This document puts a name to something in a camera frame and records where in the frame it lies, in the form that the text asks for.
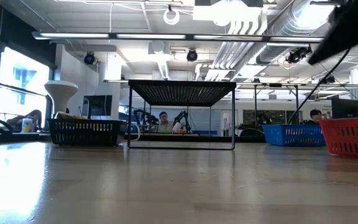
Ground black computer monitor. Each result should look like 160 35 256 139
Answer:
331 98 358 119
81 95 114 121

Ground white hanging ring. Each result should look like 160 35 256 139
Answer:
162 7 181 26

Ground bottle on window sill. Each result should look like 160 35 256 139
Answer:
21 117 34 133

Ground red plastic basket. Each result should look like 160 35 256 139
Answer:
318 116 358 160

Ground white ceiling pipes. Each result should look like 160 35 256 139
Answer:
203 18 269 82

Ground long ceiling light bar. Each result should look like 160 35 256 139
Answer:
31 30 358 44

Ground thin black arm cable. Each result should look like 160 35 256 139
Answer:
287 48 351 126

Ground blue plastic basket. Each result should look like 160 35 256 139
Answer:
262 123 326 147

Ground background black gantry frame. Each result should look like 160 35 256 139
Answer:
234 82 301 125

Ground black ceiling camera cluster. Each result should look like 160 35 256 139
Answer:
285 45 313 65

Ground person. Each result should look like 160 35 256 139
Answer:
6 108 43 132
303 108 324 125
157 111 175 134

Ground large window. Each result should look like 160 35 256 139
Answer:
0 46 54 131

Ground black plastic basket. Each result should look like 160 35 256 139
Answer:
47 117 127 147

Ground black aluminium table frame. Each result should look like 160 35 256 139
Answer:
0 132 267 144

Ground silver ventilation duct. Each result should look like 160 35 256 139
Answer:
255 0 338 65

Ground white mushroom lamp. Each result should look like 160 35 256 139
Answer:
44 80 80 119

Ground black mesh riser shelf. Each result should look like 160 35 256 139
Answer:
127 79 237 151

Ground white lamp cable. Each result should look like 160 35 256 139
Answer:
131 123 142 142

